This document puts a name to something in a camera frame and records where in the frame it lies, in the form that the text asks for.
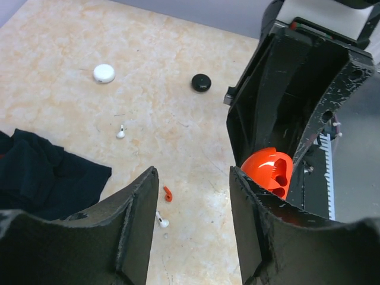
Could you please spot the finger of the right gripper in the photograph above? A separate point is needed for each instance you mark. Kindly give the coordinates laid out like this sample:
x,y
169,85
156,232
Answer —
x,y
262,111

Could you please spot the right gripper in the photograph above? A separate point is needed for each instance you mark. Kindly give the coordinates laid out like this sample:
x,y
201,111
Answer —
x,y
357,21

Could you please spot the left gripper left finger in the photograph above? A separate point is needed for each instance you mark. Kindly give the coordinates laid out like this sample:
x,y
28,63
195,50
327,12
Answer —
x,y
107,243

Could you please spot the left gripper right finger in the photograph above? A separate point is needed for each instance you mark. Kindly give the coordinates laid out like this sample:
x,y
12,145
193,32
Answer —
x,y
278,243

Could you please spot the black earbud case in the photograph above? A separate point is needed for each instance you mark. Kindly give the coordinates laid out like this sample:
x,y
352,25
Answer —
x,y
201,83

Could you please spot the orange earbud case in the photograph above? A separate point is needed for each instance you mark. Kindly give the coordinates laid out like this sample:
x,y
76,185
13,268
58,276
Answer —
x,y
270,169

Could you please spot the orange earbud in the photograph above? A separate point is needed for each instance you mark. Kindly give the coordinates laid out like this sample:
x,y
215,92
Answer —
x,y
168,194

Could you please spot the white earbud case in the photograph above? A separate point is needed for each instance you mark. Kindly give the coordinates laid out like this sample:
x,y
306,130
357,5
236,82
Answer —
x,y
104,73

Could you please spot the white earbud lower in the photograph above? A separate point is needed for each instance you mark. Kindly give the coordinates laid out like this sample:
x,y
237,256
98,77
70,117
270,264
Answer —
x,y
163,223

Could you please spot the white earbud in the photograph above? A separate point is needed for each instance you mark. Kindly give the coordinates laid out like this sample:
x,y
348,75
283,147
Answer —
x,y
163,223
121,133

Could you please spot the dark navy folded cloth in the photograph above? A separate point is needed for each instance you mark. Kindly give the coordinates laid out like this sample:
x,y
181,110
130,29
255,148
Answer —
x,y
45,180

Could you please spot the white earbud upper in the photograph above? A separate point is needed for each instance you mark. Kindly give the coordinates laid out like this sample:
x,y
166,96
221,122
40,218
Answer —
x,y
121,133

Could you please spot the white cable duct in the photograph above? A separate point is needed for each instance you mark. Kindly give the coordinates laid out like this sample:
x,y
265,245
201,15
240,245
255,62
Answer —
x,y
326,146

